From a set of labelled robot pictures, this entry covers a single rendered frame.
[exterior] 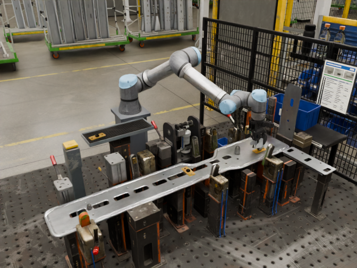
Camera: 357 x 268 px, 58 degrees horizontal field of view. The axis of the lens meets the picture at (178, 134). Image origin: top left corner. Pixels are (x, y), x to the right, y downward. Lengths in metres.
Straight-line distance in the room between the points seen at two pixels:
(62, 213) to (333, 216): 1.44
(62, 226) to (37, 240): 0.45
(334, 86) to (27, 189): 2.00
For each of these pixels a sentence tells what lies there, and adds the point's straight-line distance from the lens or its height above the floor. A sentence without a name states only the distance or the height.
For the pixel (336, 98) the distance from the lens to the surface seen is 2.21.
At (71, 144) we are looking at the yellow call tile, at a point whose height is 1.16.
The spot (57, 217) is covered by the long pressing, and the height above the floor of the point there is 1.00.
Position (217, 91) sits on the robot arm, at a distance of 1.69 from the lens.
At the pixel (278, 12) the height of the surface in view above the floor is 1.52.
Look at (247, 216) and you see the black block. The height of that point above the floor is 0.72.
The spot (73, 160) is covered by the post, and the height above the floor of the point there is 1.08.
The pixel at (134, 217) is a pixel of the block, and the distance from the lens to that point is 1.40.
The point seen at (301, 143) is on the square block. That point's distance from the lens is 2.04.
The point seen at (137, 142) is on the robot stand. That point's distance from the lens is 2.18.
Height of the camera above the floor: 1.95
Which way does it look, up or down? 27 degrees down
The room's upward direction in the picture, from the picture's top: straight up
